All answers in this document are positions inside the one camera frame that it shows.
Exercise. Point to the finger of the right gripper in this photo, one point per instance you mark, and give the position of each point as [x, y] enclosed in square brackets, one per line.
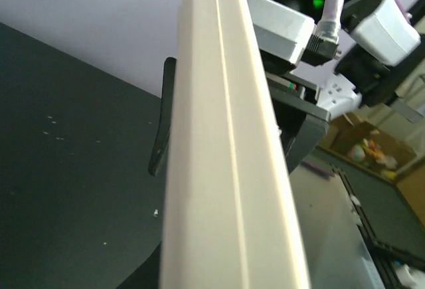
[163, 131]

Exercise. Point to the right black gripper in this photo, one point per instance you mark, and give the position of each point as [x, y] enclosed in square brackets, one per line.
[302, 122]

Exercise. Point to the beige phone case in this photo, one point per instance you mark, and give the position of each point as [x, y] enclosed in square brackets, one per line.
[230, 220]

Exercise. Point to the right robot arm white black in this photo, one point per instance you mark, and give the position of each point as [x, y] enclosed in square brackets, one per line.
[358, 54]

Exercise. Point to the cardboard box with toys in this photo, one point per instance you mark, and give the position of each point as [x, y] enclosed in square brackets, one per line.
[363, 144]

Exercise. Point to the black aluminium front rail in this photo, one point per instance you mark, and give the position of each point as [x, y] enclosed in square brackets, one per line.
[393, 234]

